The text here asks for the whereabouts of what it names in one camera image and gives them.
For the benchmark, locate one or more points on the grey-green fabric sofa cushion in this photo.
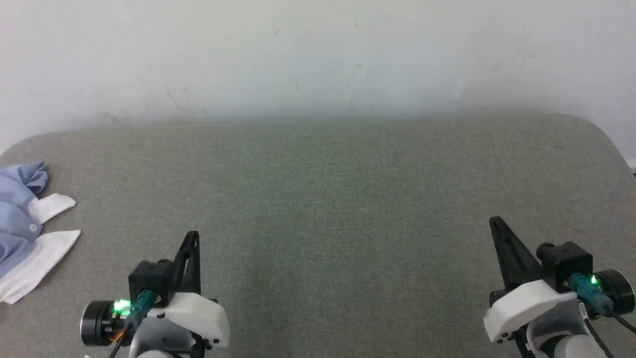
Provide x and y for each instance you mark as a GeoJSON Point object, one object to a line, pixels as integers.
{"type": "Point", "coordinates": [318, 209]}

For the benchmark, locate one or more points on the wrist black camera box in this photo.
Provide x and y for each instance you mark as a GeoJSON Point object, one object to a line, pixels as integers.
{"type": "Point", "coordinates": [149, 276]}
{"type": "Point", "coordinates": [564, 263]}

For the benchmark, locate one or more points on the blue polo shirt white collar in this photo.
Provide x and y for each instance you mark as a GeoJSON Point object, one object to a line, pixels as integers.
{"type": "Point", "coordinates": [20, 223]}

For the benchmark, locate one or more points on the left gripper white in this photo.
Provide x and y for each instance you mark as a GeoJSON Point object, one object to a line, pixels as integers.
{"type": "Point", "coordinates": [201, 314]}

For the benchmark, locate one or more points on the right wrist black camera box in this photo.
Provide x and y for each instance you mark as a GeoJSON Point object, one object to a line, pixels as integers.
{"type": "Point", "coordinates": [564, 263]}

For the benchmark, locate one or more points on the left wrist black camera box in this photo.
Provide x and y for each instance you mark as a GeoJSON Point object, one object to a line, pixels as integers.
{"type": "Point", "coordinates": [149, 276]}

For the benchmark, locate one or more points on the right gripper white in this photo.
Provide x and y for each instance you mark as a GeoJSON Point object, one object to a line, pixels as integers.
{"type": "Point", "coordinates": [521, 306]}

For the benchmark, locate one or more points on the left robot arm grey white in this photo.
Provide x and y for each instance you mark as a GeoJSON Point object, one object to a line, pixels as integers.
{"type": "Point", "coordinates": [159, 340]}

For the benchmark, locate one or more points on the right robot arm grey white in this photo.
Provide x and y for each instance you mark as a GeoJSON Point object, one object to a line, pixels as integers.
{"type": "Point", "coordinates": [561, 333]}

